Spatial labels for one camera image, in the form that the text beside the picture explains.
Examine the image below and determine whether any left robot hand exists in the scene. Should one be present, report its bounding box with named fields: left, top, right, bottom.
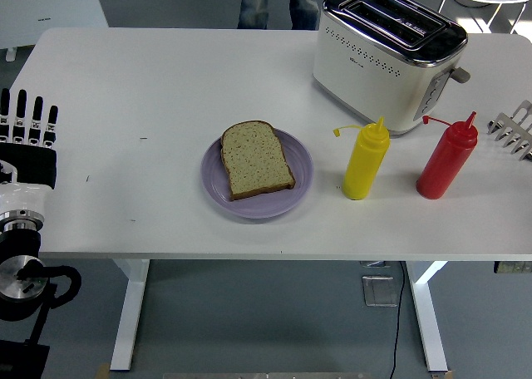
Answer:
left=0, top=88, right=60, bottom=219

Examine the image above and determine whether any brown bread slice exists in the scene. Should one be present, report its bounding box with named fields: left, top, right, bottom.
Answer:
left=219, top=120, right=298, bottom=202

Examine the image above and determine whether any purple round plate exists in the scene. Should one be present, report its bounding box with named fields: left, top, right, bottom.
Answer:
left=200, top=129, right=315, bottom=219

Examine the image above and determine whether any white chrome two-slot toaster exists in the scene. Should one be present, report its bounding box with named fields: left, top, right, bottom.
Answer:
left=312, top=0, right=471, bottom=137

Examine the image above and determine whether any metal floor socket plate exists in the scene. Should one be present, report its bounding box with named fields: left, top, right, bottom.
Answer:
left=361, top=274, right=399, bottom=308

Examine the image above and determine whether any white heater unit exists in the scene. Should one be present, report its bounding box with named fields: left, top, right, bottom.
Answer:
left=0, top=0, right=109, bottom=62

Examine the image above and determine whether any white table leg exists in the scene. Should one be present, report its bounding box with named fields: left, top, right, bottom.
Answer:
left=110, top=258, right=150, bottom=372
left=406, top=261, right=450, bottom=372

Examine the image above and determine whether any person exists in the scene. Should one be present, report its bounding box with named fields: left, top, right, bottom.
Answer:
left=237, top=0, right=321, bottom=31

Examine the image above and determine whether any yellow squeeze bottle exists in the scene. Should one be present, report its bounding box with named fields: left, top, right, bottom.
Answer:
left=332, top=116, right=392, bottom=201

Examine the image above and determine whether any red squeeze bottle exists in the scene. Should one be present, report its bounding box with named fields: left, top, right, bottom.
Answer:
left=416, top=111, right=479, bottom=201

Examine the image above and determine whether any metal toast rack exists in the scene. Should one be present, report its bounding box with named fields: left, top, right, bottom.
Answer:
left=486, top=100, right=532, bottom=163

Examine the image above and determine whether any under-table power strip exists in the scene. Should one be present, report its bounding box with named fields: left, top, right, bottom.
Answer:
left=493, top=261, right=532, bottom=275

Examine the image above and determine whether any black floor cable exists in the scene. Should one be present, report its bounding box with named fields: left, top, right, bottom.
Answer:
left=388, top=261, right=406, bottom=379

